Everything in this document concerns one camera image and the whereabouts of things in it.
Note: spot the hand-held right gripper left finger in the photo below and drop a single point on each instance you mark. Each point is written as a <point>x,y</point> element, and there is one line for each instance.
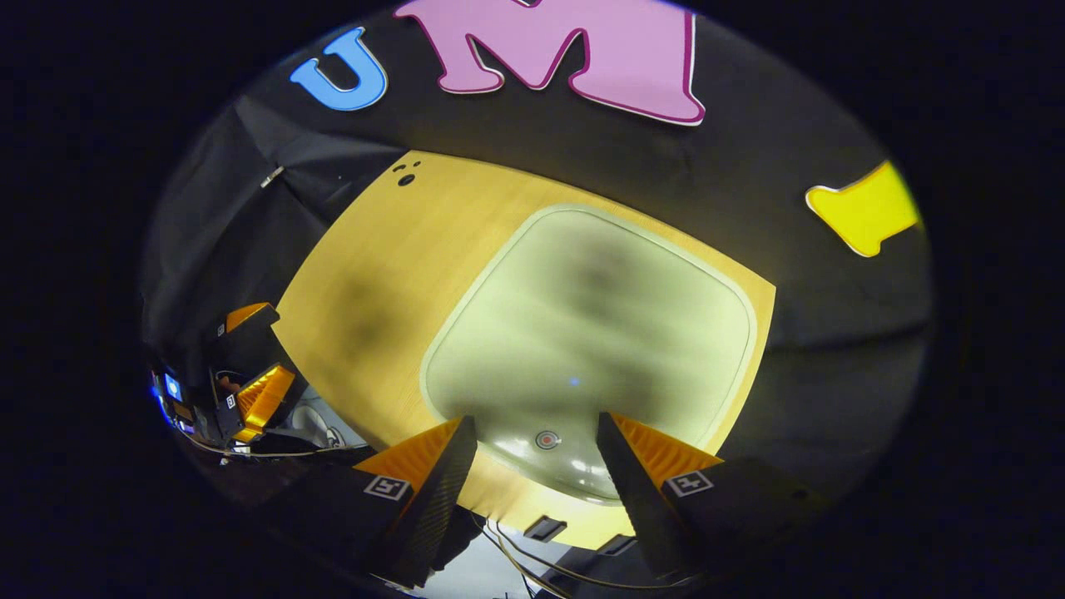
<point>441,507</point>

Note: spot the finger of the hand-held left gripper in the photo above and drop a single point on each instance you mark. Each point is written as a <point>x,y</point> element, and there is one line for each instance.
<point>250,337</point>
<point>258,399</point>

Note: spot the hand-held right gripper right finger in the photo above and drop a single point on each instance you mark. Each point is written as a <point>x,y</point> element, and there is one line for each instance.
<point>636,507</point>

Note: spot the pale green desktop garbage bin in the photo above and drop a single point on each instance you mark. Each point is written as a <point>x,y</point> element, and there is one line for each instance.
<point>582,316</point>

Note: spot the small silver clip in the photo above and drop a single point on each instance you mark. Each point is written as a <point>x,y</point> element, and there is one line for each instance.
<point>272,176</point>

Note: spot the black backdrop cloth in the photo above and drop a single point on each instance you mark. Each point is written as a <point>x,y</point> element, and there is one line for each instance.
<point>749,166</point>

